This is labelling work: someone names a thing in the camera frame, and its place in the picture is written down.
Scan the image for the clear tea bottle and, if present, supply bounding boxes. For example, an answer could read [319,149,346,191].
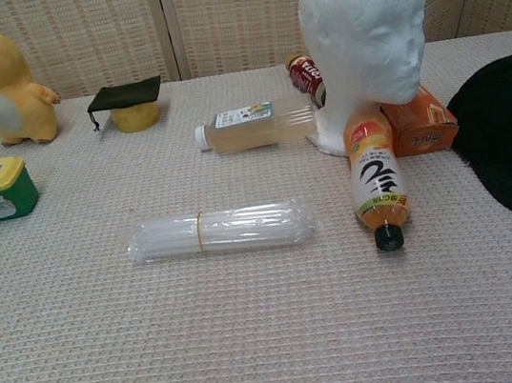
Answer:
[191,93,321,159]

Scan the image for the orange sauce bottle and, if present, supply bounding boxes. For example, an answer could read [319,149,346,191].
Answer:
[338,102,420,256]

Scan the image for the black graduation cap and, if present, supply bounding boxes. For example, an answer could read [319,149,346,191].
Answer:
[83,74,170,133]

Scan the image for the white foam mannequin head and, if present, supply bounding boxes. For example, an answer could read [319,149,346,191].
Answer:
[288,0,458,162]

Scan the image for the pack of white straws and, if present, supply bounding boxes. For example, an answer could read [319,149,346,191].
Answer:
[124,193,326,272]

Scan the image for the red label drink bottle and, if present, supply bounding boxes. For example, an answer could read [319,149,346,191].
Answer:
[284,49,330,112]

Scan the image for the yellow round sponge base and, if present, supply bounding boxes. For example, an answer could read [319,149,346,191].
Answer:
[109,98,162,136]

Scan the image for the beige woven tablecloth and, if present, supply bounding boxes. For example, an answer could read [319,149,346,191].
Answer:
[0,30,512,383]

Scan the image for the orange cardboard box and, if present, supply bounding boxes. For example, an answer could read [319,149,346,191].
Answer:
[376,78,463,161]

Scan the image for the woven folding screen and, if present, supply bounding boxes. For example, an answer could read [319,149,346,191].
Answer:
[0,0,512,115]

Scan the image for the yellow plush dinosaur toy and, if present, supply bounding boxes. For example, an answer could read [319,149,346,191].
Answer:
[0,20,67,151]

